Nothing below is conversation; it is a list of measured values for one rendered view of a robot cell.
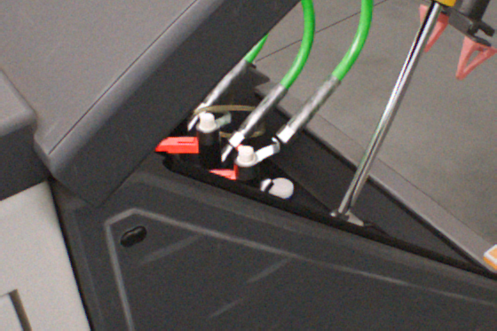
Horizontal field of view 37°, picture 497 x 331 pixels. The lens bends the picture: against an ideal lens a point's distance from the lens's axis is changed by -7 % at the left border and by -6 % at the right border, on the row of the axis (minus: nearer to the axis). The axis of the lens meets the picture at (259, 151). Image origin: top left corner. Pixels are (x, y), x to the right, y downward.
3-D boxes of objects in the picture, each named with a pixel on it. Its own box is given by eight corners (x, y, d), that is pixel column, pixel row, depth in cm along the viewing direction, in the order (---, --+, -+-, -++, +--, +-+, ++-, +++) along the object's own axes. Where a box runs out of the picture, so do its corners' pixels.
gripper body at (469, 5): (468, 32, 118) (487, -9, 115) (429, 4, 125) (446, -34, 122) (492, 40, 121) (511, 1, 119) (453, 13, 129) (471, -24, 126)
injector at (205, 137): (246, 246, 109) (239, 119, 96) (216, 261, 106) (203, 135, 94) (234, 234, 111) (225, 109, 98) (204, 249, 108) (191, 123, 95)
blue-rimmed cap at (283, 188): (298, 193, 127) (298, 186, 126) (278, 204, 125) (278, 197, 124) (283, 181, 129) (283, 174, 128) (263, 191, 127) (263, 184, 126)
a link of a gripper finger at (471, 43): (453, 82, 119) (478, 30, 116) (427, 61, 124) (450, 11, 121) (479, 89, 123) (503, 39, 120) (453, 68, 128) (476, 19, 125)
